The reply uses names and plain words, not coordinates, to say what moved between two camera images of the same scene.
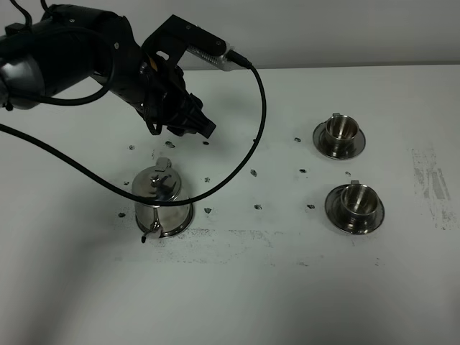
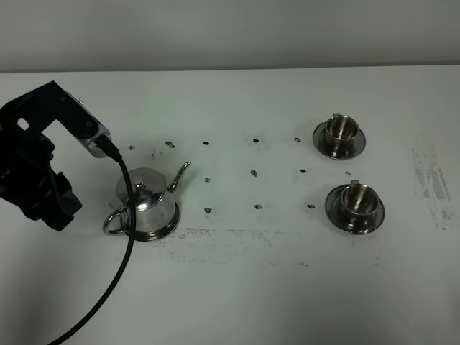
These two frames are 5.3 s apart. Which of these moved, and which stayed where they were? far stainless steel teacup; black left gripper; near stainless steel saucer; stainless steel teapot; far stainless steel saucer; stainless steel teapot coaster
Moved: stainless steel teapot coaster; stainless steel teapot; black left gripper
Stayed: near stainless steel saucer; far stainless steel teacup; far stainless steel saucer
